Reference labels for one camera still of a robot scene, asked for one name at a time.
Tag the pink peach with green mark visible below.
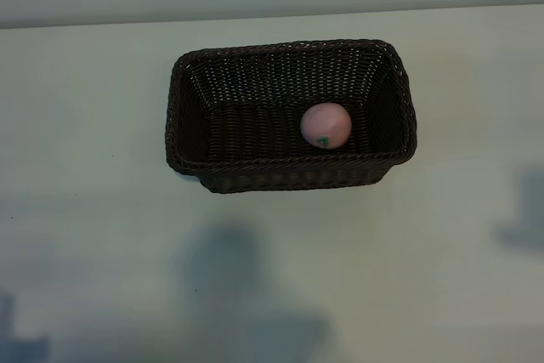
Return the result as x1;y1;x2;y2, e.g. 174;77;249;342
299;101;354;150

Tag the dark brown wicker basket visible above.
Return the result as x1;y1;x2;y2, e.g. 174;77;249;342
164;38;419;194

